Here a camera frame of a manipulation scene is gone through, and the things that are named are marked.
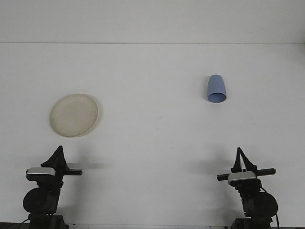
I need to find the pale blue cup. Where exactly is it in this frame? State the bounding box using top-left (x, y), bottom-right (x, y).
top-left (206, 74), bottom-right (227, 104)

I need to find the pale round plate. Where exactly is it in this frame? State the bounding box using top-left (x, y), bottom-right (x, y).
top-left (49, 94), bottom-right (100, 138)

